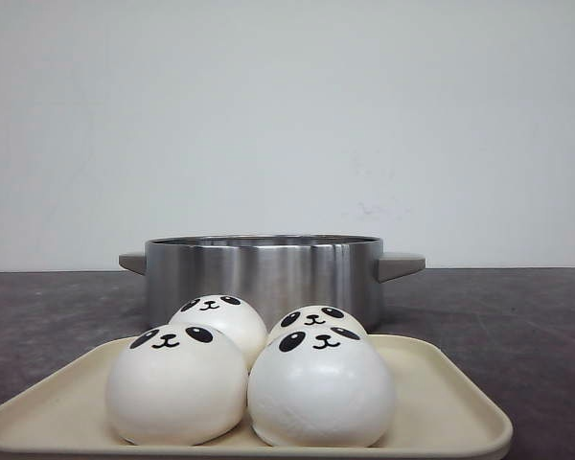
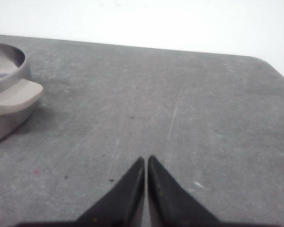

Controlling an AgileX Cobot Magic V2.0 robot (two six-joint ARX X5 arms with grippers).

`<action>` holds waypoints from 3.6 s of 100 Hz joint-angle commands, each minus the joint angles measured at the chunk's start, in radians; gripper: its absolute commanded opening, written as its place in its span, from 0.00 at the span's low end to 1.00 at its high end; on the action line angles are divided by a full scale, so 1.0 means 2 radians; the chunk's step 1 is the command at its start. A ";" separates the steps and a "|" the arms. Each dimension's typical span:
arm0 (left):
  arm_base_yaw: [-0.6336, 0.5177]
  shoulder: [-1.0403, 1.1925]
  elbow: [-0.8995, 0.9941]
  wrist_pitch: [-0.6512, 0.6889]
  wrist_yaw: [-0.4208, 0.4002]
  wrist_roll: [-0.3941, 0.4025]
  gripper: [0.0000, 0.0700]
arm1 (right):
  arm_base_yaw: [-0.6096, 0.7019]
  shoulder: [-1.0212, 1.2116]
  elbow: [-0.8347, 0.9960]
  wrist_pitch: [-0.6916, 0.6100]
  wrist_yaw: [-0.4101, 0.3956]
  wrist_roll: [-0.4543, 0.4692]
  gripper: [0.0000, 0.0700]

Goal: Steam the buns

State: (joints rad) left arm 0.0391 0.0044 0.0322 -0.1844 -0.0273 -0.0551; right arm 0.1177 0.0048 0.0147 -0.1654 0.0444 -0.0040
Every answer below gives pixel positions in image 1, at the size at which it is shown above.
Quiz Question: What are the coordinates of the panda bun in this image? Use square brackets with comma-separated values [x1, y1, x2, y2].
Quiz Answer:
[105, 324, 248, 446]
[247, 326, 396, 447]
[266, 305, 367, 344]
[169, 293, 267, 369]

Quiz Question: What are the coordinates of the stainless steel steamer pot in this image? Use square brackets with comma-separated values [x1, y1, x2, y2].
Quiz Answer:
[119, 235, 426, 327]

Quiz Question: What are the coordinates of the beige plastic tray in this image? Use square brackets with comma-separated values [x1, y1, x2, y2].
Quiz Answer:
[0, 334, 513, 459]

